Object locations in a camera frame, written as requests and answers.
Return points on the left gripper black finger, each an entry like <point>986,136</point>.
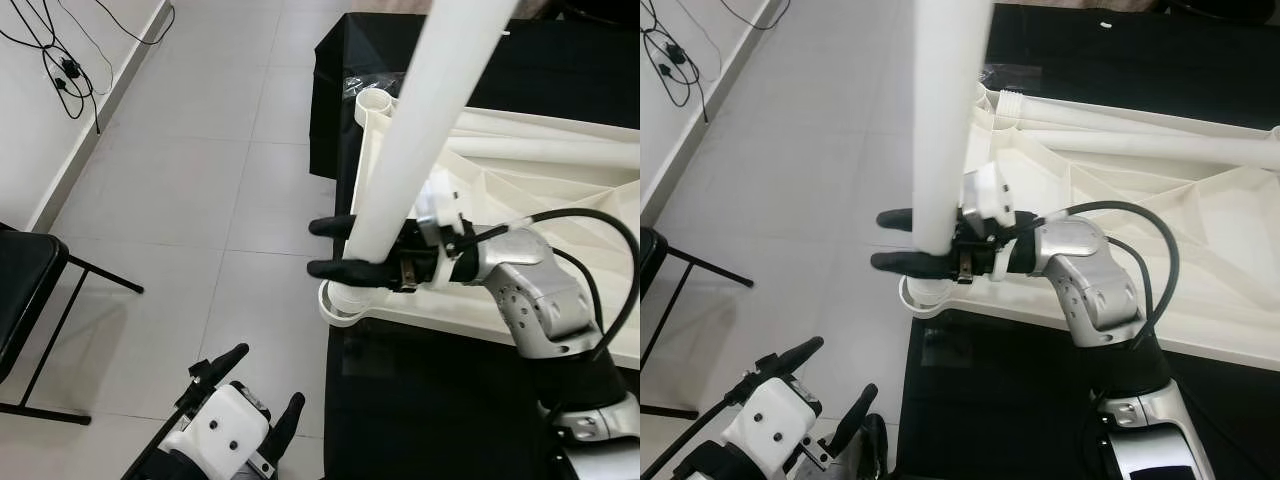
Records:
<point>785,362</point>
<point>288,425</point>
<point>857,415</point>
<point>220,368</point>

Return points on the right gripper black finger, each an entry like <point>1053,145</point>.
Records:
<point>332,226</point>
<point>915,266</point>
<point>350,273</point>
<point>898,220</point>

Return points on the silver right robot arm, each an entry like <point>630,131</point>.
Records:
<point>1085,280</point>
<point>540,290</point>

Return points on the white plastic children table top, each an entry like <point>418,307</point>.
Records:
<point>540,185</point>
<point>1230,230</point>

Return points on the clear plastic bag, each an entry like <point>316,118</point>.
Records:
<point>365,85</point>
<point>1010,75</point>

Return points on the black power adapter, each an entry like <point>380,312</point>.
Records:
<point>675,52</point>
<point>70,72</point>

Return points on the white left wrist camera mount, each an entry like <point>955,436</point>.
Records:
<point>215,430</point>
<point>770,425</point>

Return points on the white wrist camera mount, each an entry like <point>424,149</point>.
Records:
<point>215,430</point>
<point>440,205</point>
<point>770,425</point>
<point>990,190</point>

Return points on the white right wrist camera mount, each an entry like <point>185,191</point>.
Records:
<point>990,190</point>
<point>440,205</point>

